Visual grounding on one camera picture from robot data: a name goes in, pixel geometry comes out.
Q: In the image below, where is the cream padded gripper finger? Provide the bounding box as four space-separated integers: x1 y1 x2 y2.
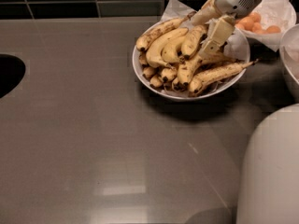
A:
199 15 235 58

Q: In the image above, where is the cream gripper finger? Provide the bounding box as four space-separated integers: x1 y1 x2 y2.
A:
191 0 221 26

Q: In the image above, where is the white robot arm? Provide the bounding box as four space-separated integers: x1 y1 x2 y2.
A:
193 0 299 224

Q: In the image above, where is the white ceramic banana bowl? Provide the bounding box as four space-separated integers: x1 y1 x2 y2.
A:
132 20 251 101

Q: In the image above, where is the white paper-lined orange bowl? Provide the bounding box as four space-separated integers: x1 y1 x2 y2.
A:
236 0 297 51

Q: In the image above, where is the short middle yellow banana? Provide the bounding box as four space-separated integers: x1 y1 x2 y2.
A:
162 35 185 63

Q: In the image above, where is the top long spotted banana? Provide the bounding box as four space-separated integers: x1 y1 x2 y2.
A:
135 11 195 51

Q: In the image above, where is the white bowl at right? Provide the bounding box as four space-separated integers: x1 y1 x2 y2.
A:
278 23 299 103

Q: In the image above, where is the small banana bottom middle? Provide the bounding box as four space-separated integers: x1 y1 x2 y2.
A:
160 68 177 82

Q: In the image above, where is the small banana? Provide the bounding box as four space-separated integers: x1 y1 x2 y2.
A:
160 68 177 82
149 75 164 89
142 66 157 79

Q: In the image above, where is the large curved yellow banana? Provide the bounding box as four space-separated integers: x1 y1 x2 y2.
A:
146 27 189 68

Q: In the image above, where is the small banana bottom left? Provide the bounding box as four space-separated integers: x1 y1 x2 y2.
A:
149 75 164 89

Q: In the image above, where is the small banana lower left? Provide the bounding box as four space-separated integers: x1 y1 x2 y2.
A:
142 66 157 79

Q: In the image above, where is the orange fruit top right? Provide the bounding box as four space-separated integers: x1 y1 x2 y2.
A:
249 12 261 22

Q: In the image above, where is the orange fruit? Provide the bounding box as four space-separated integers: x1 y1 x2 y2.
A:
238 17 254 31
249 12 261 22
266 25 281 34

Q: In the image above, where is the orange fruit center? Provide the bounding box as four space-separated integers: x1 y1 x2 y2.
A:
238 17 254 31

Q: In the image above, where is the white paper under bananas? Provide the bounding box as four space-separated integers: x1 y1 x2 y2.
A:
161 0 195 21

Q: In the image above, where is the orange fruit lower right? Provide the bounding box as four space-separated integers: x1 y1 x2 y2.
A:
266 25 281 34

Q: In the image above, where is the dark sink opening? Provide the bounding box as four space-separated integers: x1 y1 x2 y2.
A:
0 54 26 98

